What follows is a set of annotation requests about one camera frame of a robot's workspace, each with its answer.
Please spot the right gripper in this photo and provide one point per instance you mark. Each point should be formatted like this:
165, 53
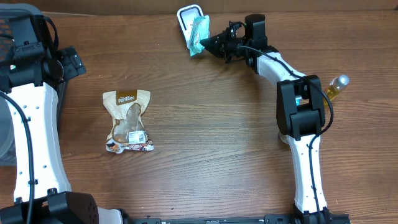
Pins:
220, 44

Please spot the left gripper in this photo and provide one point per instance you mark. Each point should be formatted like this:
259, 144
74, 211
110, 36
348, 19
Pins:
72, 63

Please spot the teal tissue pack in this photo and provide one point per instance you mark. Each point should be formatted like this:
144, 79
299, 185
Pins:
200, 31

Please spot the snack packet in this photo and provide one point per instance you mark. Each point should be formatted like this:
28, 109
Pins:
128, 132

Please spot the small kleenex tissue pack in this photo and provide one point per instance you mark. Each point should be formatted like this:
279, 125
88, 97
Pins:
297, 100

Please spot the yellow bottle silver cap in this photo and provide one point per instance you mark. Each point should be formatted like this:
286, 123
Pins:
336, 86

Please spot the green lid jar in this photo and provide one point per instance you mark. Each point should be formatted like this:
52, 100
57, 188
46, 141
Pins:
284, 138

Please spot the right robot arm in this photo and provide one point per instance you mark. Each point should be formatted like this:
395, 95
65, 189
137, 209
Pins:
300, 111

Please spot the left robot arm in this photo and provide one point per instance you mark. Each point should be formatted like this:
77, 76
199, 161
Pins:
30, 75

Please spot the white barcode scanner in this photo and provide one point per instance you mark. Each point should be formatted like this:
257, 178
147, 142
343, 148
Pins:
186, 15

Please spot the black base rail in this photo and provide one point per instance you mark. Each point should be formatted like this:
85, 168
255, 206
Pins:
267, 219

